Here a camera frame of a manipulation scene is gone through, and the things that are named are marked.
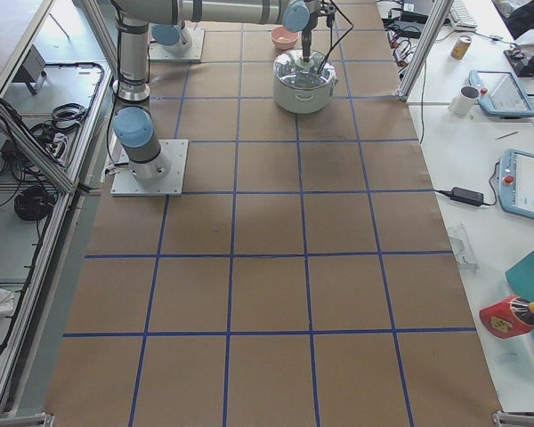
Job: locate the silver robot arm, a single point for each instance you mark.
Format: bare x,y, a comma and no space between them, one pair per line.
173,38
133,124

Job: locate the aluminium frame post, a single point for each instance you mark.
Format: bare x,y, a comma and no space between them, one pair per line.
432,28

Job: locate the yellow drink can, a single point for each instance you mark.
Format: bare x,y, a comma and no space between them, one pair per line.
460,47

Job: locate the glass pot lid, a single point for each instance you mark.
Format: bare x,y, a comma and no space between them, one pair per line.
291,70

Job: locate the grey metal box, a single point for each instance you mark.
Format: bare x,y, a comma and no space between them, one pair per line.
32,71

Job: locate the red bottle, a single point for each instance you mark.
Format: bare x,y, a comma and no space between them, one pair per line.
509,317

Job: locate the brown paper table mat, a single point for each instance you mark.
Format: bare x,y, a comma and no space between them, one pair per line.
303,278

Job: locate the near blue teach pendant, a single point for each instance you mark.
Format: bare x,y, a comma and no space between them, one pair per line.
516,182

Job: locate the clear plastic bracket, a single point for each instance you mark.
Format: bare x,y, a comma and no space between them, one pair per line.
461,248

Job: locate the far blue teach pendant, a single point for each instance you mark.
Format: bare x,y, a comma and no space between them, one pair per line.
501,94

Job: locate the black power adapter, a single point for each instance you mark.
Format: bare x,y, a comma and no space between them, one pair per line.
466,196

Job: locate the pale green steel pot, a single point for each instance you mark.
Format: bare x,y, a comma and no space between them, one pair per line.
302,101

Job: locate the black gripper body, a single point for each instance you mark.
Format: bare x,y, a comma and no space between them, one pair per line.
307,38

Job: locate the pink bowl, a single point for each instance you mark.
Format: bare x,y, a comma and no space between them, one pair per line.
283,39

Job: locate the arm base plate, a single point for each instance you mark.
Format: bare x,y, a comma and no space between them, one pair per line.
162,176
194,54

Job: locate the white keyboard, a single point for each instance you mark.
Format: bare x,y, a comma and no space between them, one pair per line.
460,18

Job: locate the blue teach pendant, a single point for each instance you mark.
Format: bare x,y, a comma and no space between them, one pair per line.
501,94
516,182

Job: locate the white mug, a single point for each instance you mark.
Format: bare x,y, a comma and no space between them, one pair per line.
464,100

